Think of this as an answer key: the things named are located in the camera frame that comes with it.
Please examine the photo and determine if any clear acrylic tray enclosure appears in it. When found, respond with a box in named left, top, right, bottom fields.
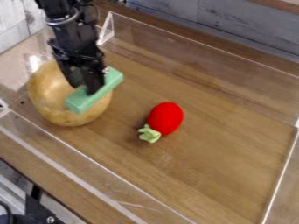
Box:
left=0, top=14, right=299, bottom=224

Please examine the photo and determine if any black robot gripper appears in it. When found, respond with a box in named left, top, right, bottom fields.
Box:
left=47, top=14, right=106, bottom=95

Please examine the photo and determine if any black clamp with cable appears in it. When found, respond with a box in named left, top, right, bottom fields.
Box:
left=0, top=183, right=66, bottom=224

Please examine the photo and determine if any green rectangular block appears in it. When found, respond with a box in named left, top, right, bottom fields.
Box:
left=65, top=66, right=125, bottom=114

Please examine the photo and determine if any brown wooden bowl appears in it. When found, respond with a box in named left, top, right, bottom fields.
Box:
left=27, top=60, right=113, bottom=127

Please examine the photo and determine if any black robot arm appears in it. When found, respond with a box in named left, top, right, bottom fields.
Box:
left=35, top=0, right=106, bottom=95

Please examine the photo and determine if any red plush strawberry toy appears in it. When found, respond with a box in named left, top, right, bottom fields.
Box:
left=138, top=101, right=185, bottom=144

